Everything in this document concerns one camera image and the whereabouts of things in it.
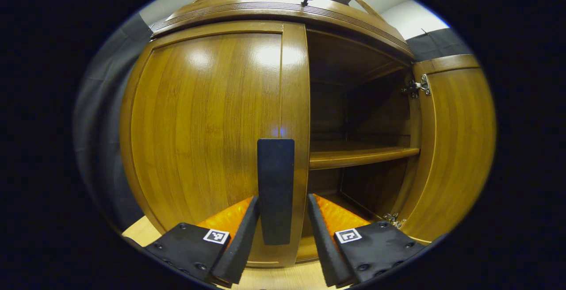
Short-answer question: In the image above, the black door handle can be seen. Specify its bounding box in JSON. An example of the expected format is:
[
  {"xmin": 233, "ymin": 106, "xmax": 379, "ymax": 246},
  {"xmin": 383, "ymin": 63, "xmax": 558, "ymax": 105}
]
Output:
[{"xmin": 257, "ymin": 138, "xmax": 295, "ymax": 246}]

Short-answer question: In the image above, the wooden cabinet drawer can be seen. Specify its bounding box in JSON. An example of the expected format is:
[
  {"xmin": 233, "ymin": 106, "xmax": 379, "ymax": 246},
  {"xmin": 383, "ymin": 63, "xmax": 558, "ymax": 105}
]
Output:
[{"xmin": 150, "ymin": 0, "xmax": 415, "ymax": 59}]

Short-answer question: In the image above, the wooden inner shelf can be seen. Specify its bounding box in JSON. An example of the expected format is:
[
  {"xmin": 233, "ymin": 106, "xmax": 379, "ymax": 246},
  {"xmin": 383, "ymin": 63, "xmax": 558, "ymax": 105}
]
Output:
[{"xmin": 309, "ymin": 141, "xmax": 421, "ymax": 170}]

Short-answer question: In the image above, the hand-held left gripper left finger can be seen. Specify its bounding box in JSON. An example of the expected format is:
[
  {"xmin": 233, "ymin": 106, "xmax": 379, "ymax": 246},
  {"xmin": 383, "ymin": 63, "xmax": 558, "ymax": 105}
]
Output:
[{"xmin": 143, "ymin": 196, "xmax": 261, "ymax": 288}]

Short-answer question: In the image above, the metal door hinge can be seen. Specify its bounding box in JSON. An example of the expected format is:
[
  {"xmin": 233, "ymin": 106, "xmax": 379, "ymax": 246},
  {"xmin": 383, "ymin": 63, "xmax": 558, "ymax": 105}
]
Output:
[
  {"xmin": 401, "ymin": 74, "xmax": 432, "ymax": 100},
  {"xmin": 383, "ymin": 212, "xmax": 407, "ymax": 229}
]

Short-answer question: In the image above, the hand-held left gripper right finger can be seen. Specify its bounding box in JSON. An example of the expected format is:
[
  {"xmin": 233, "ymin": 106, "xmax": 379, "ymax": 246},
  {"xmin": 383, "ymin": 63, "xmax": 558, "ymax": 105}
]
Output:
[{"xmin": 308, "ymin": 194, "xmax": 426, "ymax": 288}]

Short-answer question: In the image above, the wooden double-door shoe cabinet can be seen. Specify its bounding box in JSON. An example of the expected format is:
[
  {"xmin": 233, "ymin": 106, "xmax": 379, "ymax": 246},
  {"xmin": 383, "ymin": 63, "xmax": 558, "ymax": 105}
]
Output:
[{"xmin": 119, "ymin": 0, "xmax": 497, "ymax": 268}]

